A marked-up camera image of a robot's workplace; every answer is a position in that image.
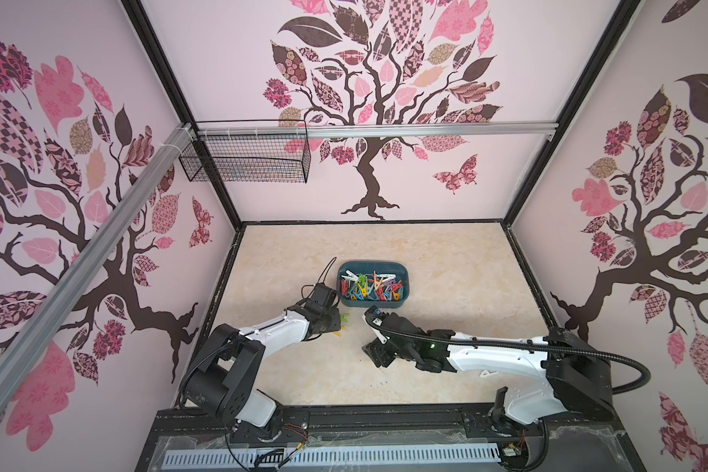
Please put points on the white clothespin left pile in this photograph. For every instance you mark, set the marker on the white clothespin left pile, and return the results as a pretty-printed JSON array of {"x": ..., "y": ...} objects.
[{"x": 348, "y": 275}]

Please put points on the beige clothespin pile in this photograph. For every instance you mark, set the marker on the beige clothespin pile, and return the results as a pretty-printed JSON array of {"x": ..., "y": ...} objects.
[{"x": 379, "y": 280}]

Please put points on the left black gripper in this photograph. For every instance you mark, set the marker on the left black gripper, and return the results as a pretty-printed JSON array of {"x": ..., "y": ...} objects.
[{"x": 336, "y": 324}]

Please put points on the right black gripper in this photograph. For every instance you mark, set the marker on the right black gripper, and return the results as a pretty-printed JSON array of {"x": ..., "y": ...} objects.
[{"x": 381, "y": 340}]

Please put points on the aluminium rail on back wall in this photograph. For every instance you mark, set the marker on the aluminium rail on back wall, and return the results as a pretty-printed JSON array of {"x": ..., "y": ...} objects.
[{"x": 388, "y": 131}]

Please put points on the teal plastic storage box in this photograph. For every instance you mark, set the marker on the teal plastic storage box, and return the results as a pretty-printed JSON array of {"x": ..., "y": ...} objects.
[{"x": 392, "y": 294}]

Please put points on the black wire mesh basket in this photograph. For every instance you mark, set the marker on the black wire mesh basket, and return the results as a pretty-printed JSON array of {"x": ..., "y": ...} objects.
[{"x": 250, "y": 151}]

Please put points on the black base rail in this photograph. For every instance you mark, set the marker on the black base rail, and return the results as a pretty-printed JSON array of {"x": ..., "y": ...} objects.
[{"x": 471, "y": 421}]

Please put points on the aluminium rail on left wall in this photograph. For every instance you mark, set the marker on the aluminium rail on left wall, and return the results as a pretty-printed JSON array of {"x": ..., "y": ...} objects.
[{"x": 24, "y": 352}]

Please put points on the white slotted cable duct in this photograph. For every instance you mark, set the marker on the white slotted cable duct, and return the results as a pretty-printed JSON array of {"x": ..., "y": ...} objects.
[{"x": 328, "y": 457}]

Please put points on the white clothespin near right base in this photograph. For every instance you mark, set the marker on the white clothespin near right base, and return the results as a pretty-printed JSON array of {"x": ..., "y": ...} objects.
[{"x": 487, "y": 373}]

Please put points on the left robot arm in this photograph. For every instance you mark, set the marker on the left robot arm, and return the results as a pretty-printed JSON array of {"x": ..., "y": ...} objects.
[{"x": 220, "y": 380}]

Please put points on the aluminium rail on wall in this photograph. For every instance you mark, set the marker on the aluminium rail on wall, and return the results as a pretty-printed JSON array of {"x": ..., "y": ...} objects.
[
  {"x": 388, "y": 131},
  {"x": 24, "y": 352}
]

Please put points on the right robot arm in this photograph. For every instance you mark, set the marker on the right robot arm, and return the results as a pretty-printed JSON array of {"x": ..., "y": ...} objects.
[{"x": 564, "y": 375}]

